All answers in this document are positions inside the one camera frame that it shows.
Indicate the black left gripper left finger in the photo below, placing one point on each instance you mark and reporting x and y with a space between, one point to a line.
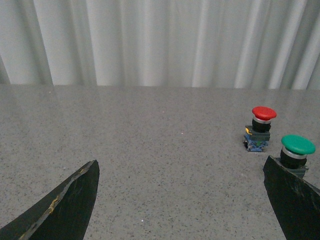
63 214

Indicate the white pleated curtain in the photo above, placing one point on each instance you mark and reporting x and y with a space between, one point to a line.
253 44

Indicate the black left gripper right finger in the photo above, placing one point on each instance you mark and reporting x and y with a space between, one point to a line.
295 202

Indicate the green mushroom push button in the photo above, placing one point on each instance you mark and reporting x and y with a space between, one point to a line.
294 152

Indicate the red mushroom push button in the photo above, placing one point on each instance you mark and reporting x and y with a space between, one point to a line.
257 135

